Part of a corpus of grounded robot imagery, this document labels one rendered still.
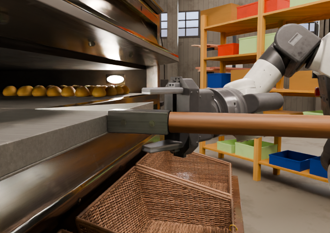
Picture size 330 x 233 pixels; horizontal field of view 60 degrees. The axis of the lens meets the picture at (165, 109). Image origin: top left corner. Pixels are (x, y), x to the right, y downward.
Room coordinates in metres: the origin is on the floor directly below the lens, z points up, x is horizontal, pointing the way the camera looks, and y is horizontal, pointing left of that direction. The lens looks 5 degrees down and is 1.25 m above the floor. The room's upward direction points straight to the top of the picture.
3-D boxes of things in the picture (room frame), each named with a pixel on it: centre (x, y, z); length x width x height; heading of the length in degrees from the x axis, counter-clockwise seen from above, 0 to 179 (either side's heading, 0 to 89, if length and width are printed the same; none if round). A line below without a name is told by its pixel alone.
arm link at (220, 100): (0.49, -0.06, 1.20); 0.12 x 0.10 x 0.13; 133
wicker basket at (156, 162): (1.60, -0.14, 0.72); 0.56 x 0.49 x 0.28; 167
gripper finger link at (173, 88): (0.42, 0.00, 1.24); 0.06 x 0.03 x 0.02; 133
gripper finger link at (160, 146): (0.42, 0.00, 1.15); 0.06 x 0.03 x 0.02; 133
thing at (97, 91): (1.72, 0.56, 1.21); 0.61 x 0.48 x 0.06; 78
